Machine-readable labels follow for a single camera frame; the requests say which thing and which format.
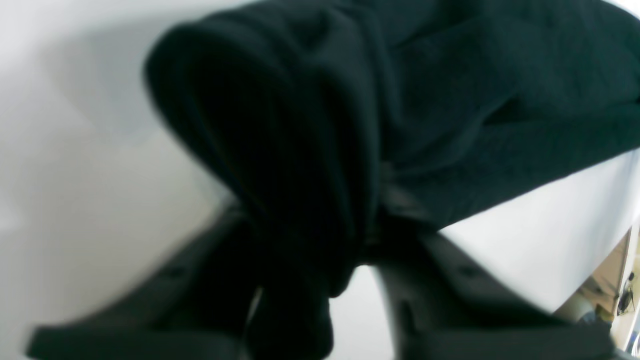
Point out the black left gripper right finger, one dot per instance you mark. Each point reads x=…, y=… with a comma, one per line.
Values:
x=443, y=305

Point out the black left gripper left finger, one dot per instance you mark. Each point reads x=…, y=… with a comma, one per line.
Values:
x=195, y=306

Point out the black T-shirt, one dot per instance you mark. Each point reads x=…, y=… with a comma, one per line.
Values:
x=327, y=118

